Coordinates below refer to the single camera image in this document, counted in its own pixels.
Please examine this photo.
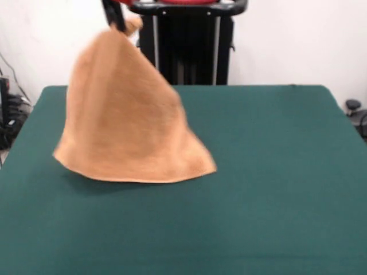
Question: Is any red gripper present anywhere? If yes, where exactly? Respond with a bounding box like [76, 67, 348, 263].
[101, 0, 134, 32]

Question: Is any tan terry towel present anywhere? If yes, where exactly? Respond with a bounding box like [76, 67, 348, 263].
[52, 15, 218, 184]

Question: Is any black electronics box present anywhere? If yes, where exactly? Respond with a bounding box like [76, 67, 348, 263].
[0, 76, 33, 150]

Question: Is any dark green table cloth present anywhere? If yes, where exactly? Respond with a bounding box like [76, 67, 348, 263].
[0, 84, 367, 275]

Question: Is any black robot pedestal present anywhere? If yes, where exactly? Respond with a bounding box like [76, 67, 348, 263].
[126, 0, 248, 86]

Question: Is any grey cable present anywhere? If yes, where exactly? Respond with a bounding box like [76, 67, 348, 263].
[0, 51, 32, 104]

